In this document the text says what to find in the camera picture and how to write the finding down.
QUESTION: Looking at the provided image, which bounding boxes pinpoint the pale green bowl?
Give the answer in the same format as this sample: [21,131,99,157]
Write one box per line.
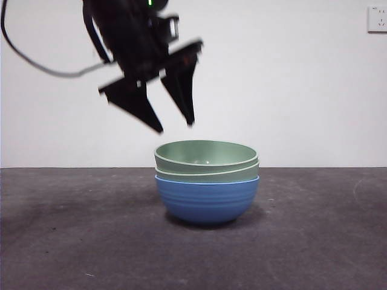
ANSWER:
[154,164,261,184]
[154,139,260,167]

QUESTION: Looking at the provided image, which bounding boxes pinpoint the blue ribbed bowl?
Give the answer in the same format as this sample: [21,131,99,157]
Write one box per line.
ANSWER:
[154,175,261,226]

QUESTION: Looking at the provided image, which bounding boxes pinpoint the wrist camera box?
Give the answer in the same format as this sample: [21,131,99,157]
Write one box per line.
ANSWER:
[161,14,180,42]

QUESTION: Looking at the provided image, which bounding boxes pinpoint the black cable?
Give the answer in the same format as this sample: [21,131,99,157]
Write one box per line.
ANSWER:
[0,0,109,78]

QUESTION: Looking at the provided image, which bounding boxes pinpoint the white wall socket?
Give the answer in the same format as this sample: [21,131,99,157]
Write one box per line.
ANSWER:
[368,5,387,33]

